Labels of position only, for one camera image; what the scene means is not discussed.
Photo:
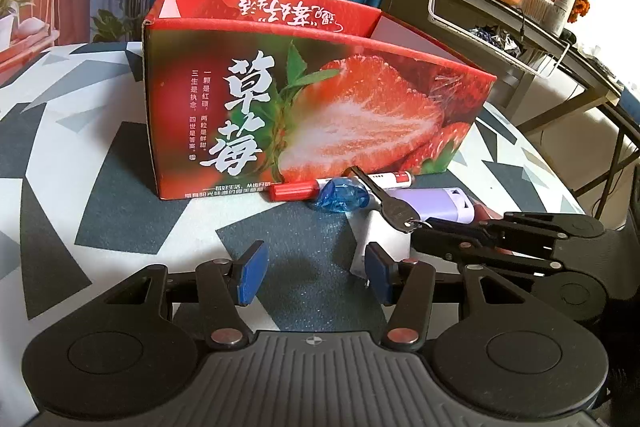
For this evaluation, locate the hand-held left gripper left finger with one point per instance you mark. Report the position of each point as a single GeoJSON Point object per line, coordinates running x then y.
{"type": "Point", "coordinates": [250, 274]}

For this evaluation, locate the clear box of cotton swabs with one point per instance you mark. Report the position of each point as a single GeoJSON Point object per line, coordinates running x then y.
{"type": "Point", "coordinates": [537, 7]}

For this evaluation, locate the light purple plastic case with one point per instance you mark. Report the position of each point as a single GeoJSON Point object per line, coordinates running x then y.
{"type": "Point", "coordinates": [440, 204]}

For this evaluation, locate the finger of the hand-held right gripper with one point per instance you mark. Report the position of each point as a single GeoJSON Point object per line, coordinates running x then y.
{"type": "Point", "coordinates": [530, 227]}
{"type": "Point", "coordinates": [480, 257]}

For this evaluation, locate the silver key dark blade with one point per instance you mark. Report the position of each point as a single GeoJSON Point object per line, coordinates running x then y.
{"type": "Point", "coordinates": [400, 214]}

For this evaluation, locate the white marker red cap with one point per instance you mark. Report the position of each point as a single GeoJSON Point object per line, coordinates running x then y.
{"type": "Point", "coordinates": [292, 192]}

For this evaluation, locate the white bottle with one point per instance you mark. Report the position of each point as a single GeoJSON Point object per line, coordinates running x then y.
{"type": "Point", "coordinates": [565, 2]}

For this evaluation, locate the dark top vanity desk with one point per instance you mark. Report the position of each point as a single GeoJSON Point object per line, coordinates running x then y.
{"type": "Point", "coordinates": [600, 88]}

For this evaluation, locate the blue transparent correction tape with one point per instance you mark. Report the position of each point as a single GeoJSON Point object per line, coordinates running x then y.
{"type": "Point", "coordinates": [340, 197]}

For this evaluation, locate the red strawberry print cardboard box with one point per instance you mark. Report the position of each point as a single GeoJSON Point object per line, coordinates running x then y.
{"type": "Point", "coordinates": [225, 57]}

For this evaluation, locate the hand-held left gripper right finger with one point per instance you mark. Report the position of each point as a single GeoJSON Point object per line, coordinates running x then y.
{"type": "Point", "coordinates": [377, 274]}

